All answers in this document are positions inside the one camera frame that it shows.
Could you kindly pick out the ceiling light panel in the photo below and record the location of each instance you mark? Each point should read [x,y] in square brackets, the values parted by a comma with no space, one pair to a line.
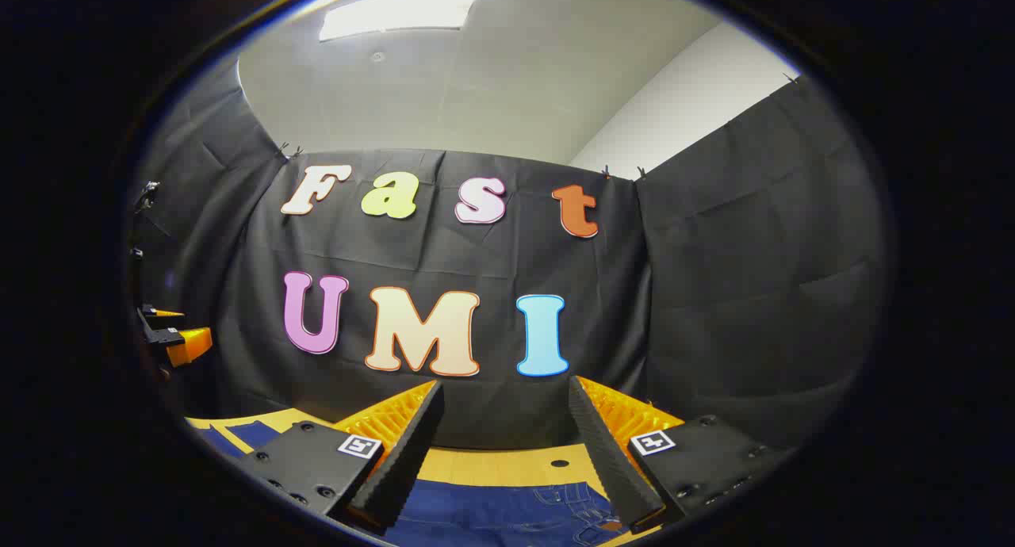
[396,12]

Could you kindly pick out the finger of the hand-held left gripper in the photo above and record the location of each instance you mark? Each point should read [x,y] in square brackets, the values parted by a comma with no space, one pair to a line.
[190,345]
[162,313]

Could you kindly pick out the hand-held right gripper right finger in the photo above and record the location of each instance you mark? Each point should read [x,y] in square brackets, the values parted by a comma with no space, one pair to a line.
[610,460]

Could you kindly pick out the black backdrop cloth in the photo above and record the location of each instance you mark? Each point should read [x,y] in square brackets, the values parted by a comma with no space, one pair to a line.
[714,293]

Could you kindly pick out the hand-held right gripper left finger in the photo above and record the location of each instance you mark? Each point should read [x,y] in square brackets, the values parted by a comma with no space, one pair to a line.
[404,460]

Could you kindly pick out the blue denim jeans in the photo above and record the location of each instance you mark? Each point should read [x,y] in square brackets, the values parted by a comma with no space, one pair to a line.
[492,515]

